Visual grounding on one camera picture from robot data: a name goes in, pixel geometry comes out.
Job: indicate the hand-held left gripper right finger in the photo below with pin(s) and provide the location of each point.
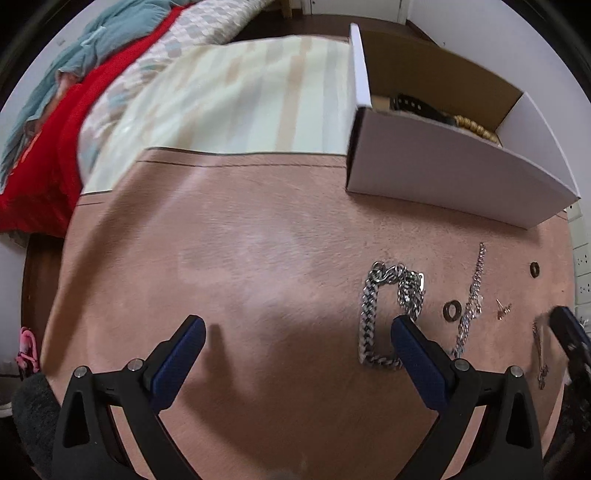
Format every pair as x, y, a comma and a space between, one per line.
415, 364

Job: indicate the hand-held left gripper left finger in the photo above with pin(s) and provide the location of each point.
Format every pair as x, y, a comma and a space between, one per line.
180, 360

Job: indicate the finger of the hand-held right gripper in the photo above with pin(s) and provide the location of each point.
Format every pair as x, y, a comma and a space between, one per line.
565, 324

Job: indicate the white cardboard box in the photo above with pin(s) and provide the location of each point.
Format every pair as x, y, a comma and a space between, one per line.
438, 161

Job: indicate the white power strip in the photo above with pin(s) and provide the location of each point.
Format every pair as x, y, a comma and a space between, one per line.
582, 263

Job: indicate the rose gold stud earring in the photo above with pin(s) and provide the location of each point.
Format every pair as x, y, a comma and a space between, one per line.
502, 311

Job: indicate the pink suede mat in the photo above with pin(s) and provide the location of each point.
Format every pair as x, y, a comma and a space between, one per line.
231, 277

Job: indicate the grey fuzzy cloth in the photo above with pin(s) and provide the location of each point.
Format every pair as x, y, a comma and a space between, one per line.
32, 415

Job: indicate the red cloth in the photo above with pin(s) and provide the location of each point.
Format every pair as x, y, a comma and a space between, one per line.
46, 161

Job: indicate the pale striped bedsheet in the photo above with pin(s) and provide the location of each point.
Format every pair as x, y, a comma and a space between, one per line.
231, 92

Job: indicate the teal cloth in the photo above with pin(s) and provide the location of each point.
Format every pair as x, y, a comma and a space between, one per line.
92, 41

